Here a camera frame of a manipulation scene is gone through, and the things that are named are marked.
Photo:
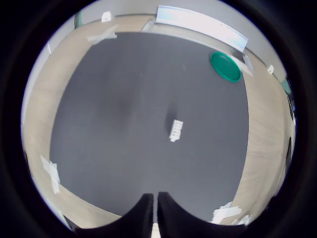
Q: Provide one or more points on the small white plastic terminal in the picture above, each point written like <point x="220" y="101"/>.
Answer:
<point x="176" y="130"/>

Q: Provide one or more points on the round green lid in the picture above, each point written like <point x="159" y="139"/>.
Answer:
<point x="225" y="65"/>

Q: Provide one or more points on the crumpled white tape pieces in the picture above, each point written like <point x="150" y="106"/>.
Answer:
<point x="225" y="213"/>

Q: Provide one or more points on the white tape piece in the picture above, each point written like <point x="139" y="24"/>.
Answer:
<point x="244" y="67"/>
<point x="52" y="173"/>

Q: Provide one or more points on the dark grey mat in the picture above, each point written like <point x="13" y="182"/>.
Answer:
<point x="123" y="111"/>

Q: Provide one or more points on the crossed white tape pieces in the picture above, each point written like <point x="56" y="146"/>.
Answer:
<point x="102" y="36"/>

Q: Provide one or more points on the small white bracket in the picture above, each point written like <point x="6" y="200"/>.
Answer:
<point x="107" y="17"/>
<point x="270" y="69"/>

